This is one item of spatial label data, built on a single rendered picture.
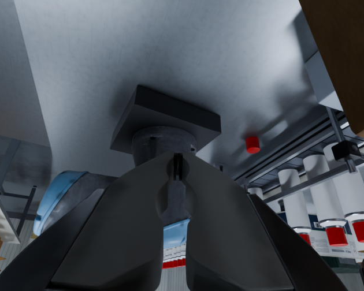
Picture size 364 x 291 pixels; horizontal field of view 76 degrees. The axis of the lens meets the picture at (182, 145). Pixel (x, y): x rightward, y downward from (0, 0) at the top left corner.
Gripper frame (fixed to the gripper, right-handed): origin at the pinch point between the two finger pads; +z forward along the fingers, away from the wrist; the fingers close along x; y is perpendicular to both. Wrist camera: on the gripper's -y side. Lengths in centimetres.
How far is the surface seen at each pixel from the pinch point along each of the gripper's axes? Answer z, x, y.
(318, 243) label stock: 47, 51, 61
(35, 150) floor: 206, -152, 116
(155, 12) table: 26.9, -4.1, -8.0
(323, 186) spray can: 31, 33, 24
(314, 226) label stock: 53, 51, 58
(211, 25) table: 27.7, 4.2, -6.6
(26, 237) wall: 327, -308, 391
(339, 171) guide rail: 28.3, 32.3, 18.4
